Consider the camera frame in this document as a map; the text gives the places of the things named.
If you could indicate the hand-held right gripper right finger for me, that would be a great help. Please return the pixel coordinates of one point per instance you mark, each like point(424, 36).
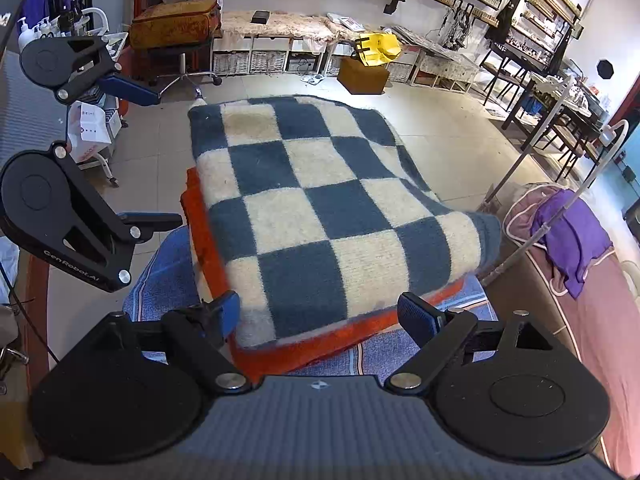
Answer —
point(415, 317)

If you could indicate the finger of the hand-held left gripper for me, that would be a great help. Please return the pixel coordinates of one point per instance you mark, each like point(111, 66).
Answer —
point(130, 92)
point(150, 220)

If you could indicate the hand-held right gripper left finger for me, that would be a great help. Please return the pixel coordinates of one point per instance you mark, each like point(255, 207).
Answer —
point(229, 310)

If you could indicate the checkered knit sweater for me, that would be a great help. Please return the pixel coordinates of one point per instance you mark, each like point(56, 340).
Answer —
point(310, 200)

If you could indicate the white trolley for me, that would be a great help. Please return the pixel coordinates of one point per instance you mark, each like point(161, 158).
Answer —
point(116, 42)

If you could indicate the white paper box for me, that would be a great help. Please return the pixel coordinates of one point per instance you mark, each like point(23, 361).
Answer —
point(92, 130)

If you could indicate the chrome stool base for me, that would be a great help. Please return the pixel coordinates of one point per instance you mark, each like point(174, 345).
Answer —
point(187, 77)

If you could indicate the small black box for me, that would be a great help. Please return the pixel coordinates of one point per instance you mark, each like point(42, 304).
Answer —
point(261, 16)

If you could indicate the lace covered low cabinet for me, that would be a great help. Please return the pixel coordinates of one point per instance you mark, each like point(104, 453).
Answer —
point(280, 27)

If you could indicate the purple blanket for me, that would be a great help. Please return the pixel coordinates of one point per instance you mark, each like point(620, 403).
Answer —
point(570, 240)

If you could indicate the brown massage bed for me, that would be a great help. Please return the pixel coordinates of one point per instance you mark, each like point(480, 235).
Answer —
point(600, 350)

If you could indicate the yellow bag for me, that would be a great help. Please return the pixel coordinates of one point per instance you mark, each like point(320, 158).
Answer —
point(380, 47)

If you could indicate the low table with newspapers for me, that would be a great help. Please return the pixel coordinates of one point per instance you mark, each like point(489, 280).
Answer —
point(435, 55)

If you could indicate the black framed work table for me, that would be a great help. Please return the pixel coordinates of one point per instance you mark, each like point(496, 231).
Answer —
point(550, 85)

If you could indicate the black octagonal wall ornament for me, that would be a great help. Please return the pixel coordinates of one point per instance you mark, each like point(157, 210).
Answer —
point(605, 68)

